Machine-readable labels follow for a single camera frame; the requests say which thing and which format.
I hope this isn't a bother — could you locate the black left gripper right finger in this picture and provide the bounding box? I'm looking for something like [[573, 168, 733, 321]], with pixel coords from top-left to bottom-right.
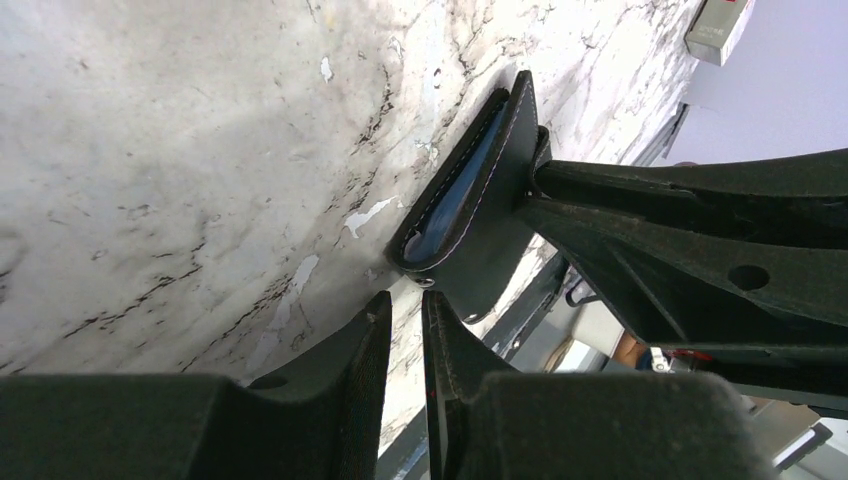
[[421, 291, 777, 479]]

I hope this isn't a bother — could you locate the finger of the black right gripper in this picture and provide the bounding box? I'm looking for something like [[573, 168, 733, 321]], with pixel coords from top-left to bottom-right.
[[534, 149, 847, 249], [519, 199, 847, 352]]

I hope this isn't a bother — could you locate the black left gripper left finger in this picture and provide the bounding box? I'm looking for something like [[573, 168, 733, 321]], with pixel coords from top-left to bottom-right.
[[1, 291, 392, 479]]

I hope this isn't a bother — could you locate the black leather card holder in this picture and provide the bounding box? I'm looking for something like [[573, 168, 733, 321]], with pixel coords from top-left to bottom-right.
[[386, 70, 552, 324]]

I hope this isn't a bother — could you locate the small white red box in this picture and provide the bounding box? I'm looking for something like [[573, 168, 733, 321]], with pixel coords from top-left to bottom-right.
[[685, 0, 756, 66]]

